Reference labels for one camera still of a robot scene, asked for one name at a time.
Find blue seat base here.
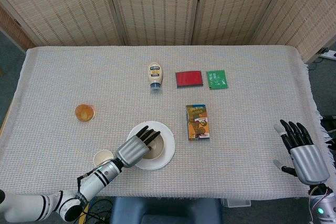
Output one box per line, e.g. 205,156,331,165
109,197,223,224

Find green sachet packet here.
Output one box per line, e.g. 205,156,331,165
206,70,229,90

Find orange jelly cup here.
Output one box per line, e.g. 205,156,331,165
75,104,97,123

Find white paper plate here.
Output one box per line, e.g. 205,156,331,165
127,121,176,170

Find red ink pad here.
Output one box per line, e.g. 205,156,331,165
175,70,204,89

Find beige bowl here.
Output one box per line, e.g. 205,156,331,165
141,130,165,161

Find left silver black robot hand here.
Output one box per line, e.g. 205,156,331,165
115,125,161,168

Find white power strip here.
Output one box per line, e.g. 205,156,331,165
320,47,336,60

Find white woven tablecloth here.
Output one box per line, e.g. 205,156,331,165
0,45,330,200

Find black floor cables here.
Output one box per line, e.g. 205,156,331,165
77,198,114,224

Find mayonnaise squeeze bottle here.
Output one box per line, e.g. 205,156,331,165
147,62,164,93

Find woven folding screen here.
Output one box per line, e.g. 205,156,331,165
0,0,336,64

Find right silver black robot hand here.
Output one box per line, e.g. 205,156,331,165
272,119,331,186

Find white paper cup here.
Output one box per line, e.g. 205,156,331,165
93,150,115,167

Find white box under table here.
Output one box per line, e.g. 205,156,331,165
220,198,251,208

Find colourful cardboard box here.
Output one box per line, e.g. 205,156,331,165
186,104,211,141

